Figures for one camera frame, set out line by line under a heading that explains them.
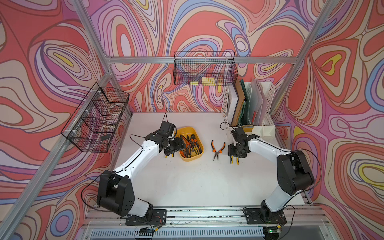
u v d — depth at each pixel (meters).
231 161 0.93
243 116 0.94
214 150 0.98
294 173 0.47
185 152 0.96
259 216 0.72
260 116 0.95
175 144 0.74
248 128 0.98
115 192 0.42
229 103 0.93
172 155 0.95
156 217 0.73
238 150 0.77
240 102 0.91
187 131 1.05
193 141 1.00
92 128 0.74
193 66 0.91
